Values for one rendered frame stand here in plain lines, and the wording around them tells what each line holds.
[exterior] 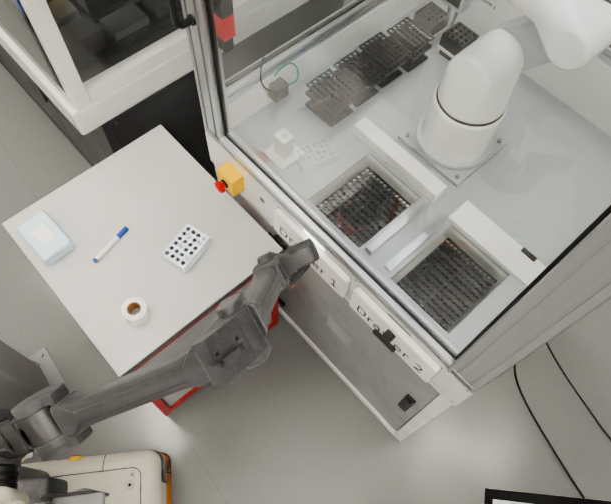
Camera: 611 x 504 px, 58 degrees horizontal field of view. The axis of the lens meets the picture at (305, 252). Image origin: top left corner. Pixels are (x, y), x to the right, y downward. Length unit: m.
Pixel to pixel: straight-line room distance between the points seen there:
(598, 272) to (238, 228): 1.12
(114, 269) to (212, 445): 0.89
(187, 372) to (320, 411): 1.47
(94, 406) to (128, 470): 1.07
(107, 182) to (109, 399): 1.02
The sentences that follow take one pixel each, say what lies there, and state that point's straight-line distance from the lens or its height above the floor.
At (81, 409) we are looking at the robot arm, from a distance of 1.00.
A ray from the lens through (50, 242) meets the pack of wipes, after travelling 1.75.
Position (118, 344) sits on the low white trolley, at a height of 0.76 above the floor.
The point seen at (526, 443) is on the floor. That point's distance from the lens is 2.46.
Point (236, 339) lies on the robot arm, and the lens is 0.87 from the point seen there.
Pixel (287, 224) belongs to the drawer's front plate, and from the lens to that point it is 1.51.
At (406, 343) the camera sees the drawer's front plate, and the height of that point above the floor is 0.92.
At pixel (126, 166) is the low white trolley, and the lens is 1.88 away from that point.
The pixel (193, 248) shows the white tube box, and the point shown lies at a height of 0.79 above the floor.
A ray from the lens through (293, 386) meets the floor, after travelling 2.30.
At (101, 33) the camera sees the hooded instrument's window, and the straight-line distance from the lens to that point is 1.77.
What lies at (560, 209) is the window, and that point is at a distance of 0.83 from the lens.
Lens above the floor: 2.25
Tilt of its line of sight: 64 degrees down
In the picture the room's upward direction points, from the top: 5 degrees clockwise
